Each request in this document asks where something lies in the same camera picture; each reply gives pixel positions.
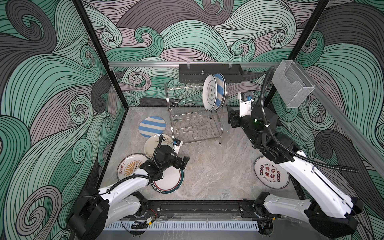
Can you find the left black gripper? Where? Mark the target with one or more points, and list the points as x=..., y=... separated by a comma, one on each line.
x=183, y=162

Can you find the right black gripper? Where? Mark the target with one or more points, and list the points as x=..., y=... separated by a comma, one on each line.
x=236, y=121

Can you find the blue striped plate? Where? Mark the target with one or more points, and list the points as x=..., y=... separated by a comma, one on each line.
x=221, y=90
x=151, y=126

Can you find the white plate cloud emblem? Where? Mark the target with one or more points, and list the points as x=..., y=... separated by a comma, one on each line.
x=209, y=94

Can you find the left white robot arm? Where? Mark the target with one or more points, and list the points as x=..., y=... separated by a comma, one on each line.
x=95, y=209

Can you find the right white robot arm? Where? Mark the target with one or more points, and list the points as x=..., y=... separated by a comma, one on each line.
x=330, y=211

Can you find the green rimmed white plate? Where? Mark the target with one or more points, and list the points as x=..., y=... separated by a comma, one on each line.
x=173, y=179

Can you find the white plate black squiggle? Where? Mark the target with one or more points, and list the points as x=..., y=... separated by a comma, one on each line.
x=153, y=142

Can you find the orange sun plate left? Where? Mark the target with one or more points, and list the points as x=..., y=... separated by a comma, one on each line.
x=130, y=164

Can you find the white plate red characters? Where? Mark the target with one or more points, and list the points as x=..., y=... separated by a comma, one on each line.
x=270, y=174

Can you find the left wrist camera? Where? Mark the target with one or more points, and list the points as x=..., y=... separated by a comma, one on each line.
x=177, y=145

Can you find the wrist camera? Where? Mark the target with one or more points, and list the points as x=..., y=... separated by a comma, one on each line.
x=177, y=145
x=246, y=103

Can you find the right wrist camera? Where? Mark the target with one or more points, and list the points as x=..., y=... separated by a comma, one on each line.
x=246, y=103

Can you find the steel wire dish rack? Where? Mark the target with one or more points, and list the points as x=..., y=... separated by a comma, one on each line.
x=190, y=121

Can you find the black perforated wall shelf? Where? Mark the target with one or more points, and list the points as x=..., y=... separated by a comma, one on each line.
x=198, y=73

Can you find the white slotted cable duct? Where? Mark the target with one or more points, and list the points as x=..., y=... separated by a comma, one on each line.
x=203, y=226

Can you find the clear acrylic wall box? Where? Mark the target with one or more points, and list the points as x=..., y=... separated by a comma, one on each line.
x=293, y=83

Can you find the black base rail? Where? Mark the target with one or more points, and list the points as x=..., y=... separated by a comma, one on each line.
x=202, y=206

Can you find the aluminium wall rail back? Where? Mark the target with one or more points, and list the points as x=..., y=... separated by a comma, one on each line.
x=166, y=64

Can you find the aluminium wall rail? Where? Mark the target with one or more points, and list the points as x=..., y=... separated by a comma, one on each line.
x=332, y=97
x=166, y=64

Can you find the aluminium wall rail right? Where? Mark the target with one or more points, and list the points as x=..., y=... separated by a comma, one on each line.
x=332, y=97

